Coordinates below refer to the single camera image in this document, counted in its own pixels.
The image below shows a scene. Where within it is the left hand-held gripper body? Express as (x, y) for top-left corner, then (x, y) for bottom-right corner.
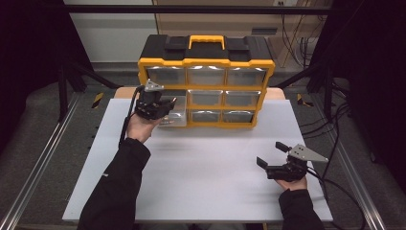
(134, 80), (167, 121)

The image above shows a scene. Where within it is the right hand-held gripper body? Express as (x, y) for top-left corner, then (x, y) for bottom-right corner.
(265, 143), (329, 183)

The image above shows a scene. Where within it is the clear plastic organizer drawer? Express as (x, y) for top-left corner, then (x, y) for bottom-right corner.
(158, 95), (189, 127)

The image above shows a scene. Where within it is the yellow black organizer cabinet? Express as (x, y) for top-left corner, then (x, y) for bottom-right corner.
(137, 34), (276, 129)

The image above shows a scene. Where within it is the person's right hand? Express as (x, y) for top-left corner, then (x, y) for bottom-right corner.
(275, 175), (309, 193)

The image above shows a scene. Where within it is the person's left hand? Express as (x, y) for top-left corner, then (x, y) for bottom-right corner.
(125, 113), (175, 144)

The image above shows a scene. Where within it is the grid of clear drawers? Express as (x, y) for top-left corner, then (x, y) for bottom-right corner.
(146, 65), (268, 125)

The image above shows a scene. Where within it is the yellow black hazard tape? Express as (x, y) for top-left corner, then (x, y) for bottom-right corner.
(91, 91), (105, 110)
(296, 93), (316, 108)

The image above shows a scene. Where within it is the black metal stand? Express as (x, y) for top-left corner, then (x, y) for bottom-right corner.
(57, 61), (124, 123)
(273, 60), (341, 121)

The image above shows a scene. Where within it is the dark vent plate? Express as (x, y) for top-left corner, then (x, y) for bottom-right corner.
(251, 27), (279, 35)

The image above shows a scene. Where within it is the black curtain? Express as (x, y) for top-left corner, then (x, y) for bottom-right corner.
(0, 0), (94, 155)
(309, 0), (406, 184)

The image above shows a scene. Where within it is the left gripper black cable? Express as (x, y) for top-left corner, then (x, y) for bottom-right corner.
(118, 84), (145, 149)

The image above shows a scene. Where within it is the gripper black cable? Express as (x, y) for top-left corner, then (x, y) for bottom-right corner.
(305, 167), (369, 230)
(118, 84), (145, 149)

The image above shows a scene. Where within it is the black floor cable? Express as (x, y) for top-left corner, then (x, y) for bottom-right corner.
(300, 103), (351, 137)
(320, 109), (348, 180)

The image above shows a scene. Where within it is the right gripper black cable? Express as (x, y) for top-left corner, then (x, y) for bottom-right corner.
(305, 167), (369, 230)

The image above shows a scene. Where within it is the white wall panel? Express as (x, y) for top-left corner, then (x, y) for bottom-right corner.
(68, 12), (158, 64)

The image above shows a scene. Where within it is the aluminium floor rail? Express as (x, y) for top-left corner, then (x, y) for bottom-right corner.
(331, 139), (388, 230)
(0, 91), (81, 230)

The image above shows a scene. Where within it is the black horizontal frame bar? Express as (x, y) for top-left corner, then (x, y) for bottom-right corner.
(62, 4), (335, 16)

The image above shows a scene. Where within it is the black hanging cable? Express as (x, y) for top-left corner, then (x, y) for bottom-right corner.
(281, 13), (297, 67)

